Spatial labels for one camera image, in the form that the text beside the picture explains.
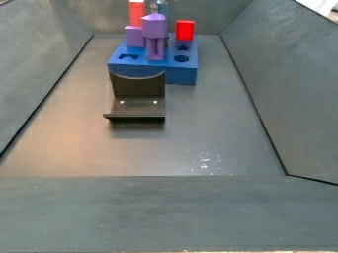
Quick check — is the small purple block peg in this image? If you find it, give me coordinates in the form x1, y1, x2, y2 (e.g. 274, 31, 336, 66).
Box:
125, 26, 146, 47

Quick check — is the light blue oval peg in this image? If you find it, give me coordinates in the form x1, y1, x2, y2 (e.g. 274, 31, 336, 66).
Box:
158, 0, 170, 16

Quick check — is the black curved stand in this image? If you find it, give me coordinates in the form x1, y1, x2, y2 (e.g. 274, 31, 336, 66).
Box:
103, 72, 167, 121

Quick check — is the red block peg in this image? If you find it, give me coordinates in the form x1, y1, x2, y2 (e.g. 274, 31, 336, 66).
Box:
175, 20, 194, 41

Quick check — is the tall purple pentagon peg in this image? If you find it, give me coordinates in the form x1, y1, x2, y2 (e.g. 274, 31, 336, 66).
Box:
142, 13, 167, 60

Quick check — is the tall salmon rectangular peg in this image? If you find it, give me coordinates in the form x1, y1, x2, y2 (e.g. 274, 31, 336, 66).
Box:
129, 0, 146, 27

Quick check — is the blue shape sorter board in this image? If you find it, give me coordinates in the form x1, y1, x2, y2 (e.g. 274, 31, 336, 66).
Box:
107, 34, 198, 85

